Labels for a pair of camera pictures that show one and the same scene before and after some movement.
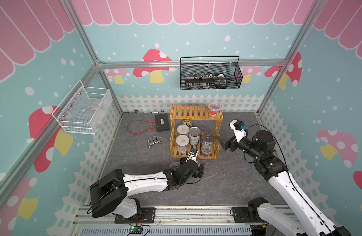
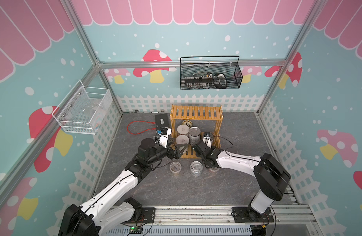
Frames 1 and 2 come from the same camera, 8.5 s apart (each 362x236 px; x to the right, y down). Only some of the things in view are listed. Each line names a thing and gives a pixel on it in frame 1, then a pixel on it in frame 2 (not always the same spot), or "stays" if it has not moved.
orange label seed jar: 174,165 stays
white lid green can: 182,141 stays
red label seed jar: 214,108 → 214,169
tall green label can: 194,132 stays
